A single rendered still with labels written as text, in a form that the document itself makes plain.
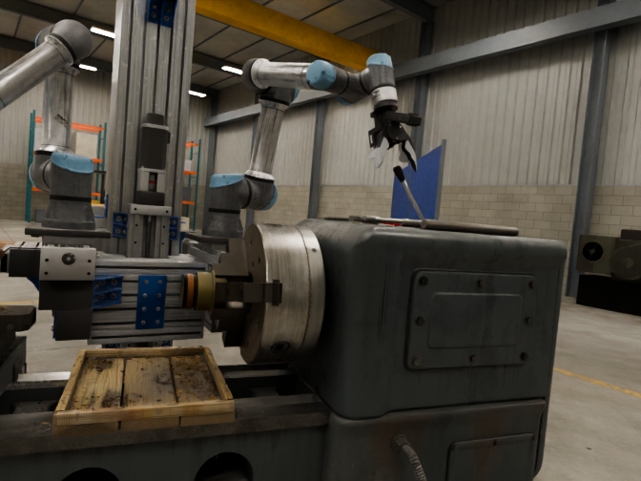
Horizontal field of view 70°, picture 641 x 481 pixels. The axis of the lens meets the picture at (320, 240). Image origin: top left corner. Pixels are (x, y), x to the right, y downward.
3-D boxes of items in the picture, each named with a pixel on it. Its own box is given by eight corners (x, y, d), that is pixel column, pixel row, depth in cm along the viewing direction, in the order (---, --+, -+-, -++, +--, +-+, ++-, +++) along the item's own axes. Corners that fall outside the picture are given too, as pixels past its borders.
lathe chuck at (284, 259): (262, 333, 123) (275, 218, 119) (299, 387, 94) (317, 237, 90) (229, 334, 120) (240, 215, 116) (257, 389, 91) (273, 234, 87)
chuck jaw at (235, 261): (257, 285, 108) (253, 244, 115) (262, 275, 104) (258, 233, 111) (210, 284, 104) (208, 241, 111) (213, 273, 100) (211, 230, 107)
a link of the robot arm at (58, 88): (42, 193, 142) (51, 13, 139) (25, 191, 152) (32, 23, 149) (82, 196, 152) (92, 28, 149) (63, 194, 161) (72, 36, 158)
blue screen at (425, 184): (366, 279, 994) (377, 170, 981) (403, 282, 993) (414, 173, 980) (395, 323, 582) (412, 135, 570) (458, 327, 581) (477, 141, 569)
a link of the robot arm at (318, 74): (229, 51, 159) (328, 51, 126) (255, 60, 167) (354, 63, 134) (223, 84, 161) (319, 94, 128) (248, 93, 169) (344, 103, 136)
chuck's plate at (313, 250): (276, 333, 125) (287, 219, 120) (316, 386, 96) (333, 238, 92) (263, 333, 123) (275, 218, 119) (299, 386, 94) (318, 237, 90)
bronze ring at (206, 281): (222, 267, 106) (181, 266, 102) (230, 274, 97) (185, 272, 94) (219, 307, 106) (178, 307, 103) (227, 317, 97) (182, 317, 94)
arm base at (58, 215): (42, 224, 147) (43, 194, 146) (94, 227, 154) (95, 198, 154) (39, 227, 133) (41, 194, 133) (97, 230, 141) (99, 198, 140)
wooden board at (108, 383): (208, 360, 119) (209, 345, 119) (234, 422, 86) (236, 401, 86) (78, 365, 108) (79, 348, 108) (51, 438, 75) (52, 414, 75)
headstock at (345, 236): (444, 344, 156) (455, 230, 154) (563, 401, 112) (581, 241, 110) (275, 349, 134) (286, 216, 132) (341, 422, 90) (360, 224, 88)
